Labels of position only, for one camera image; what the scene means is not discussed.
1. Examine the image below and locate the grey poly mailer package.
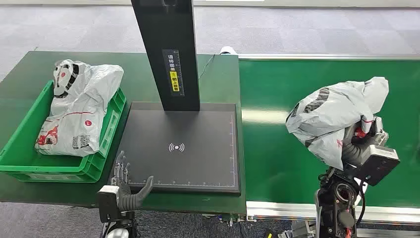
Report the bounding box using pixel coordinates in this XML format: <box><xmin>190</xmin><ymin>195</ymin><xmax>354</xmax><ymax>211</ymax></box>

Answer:
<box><xmin>285</xmin><ymin>76</ymin><xmax>390</xmax><ymax>172</ymax></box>

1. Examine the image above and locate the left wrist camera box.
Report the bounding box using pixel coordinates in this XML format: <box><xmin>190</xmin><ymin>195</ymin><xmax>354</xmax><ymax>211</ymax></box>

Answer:
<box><xmin>97</xmin><ymin>185</ymin><xmax>120</xmax><ymax>223</ymax></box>

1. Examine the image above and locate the green conveyor belt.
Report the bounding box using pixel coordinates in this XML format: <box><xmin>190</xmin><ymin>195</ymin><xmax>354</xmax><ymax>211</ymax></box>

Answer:
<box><xmin>239</xmin><ymin>59</ymin><xmax>420</xmax><ymax>209</ymax></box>

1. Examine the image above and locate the black yellow column label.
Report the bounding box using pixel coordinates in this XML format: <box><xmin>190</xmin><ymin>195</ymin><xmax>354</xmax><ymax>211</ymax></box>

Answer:
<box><xmin>162</xmin><ymin>49</ymin><xmax>185</xmax><ymax>97</ymax></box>

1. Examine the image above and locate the dark green table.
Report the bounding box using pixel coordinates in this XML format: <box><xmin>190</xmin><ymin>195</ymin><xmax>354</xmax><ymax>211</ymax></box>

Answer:
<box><xmin>0</xmin><ymin>51</ymin><xmax>247</xmax><ymax>216</ymax></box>

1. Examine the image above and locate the aluminium conveyor side rail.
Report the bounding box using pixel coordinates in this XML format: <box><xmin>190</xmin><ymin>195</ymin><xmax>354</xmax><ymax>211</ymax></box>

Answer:
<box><xmin>246</xmin><ymin>200</ymin><xmax>420</xmax><ymax>226</ymax></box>
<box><xmin>237</xmin><ymin>54</ymin><xmax>420</xmax><ymax>61</ymax></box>

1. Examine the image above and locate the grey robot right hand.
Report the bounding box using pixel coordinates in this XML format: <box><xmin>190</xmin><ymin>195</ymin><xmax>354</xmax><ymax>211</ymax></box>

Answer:
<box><xmin>341</xmin><ymin>116</ymin><xmax>390</xmax><ymax>167</ymax></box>

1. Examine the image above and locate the grey poly mailer with QR code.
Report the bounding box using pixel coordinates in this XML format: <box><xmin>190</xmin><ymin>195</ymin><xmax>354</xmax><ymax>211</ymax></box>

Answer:
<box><xmin>35</xmin><ymin>59</ymin><xmax>125</xmax><ymax>157</ymax></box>

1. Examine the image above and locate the green plastic crate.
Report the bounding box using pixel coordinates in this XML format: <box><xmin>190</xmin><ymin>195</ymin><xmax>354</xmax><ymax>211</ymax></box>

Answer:
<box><xmin>0</xmin><ymin>79</ymin><xmax>127</xmax><ymax>183</ymax></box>

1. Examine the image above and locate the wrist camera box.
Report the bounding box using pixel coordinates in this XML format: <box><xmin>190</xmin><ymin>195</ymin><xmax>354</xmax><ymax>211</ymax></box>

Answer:
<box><xmin>344</xmin><ymin>144</ymin><xmax>401</xmax><ymax>187</ymax></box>
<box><xmin>97</xmin><ymin>185</ymin><xmax>120</xmax><ymax>223</ymax></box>

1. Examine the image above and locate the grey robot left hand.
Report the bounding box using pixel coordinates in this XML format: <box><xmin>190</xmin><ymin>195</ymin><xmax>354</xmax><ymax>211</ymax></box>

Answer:
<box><xmin>110</xmin><ymin>150</ymin><xmax>155</xmax><ymax>212</ymax></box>

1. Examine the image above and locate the black scanner base plate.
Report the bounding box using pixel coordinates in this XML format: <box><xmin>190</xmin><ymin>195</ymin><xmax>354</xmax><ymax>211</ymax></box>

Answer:
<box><xmin>109</xmin><ymin>102</ymin><xmax>241</xmax><ymax>195</ymax></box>

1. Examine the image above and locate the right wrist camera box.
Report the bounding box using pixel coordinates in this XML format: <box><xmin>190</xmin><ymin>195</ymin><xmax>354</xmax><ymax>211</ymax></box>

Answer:
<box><xmin>344</xmin><ymin>144</ymin><xmax>401</xmax><ymax>187</ymax></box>

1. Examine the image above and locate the thin black cable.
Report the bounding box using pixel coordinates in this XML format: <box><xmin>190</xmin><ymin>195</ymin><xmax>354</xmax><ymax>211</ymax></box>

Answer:
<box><xmin>198</xmin><ymin>54</ymin><xmax>216</xmax><ymax>80</ymax></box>

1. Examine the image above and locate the black scanner column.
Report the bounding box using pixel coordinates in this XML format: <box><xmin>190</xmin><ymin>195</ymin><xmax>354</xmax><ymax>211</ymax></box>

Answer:
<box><xmin>130</xmin><ymin>0</ymin><xmax>201</xmax><ymax>113</ymax></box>

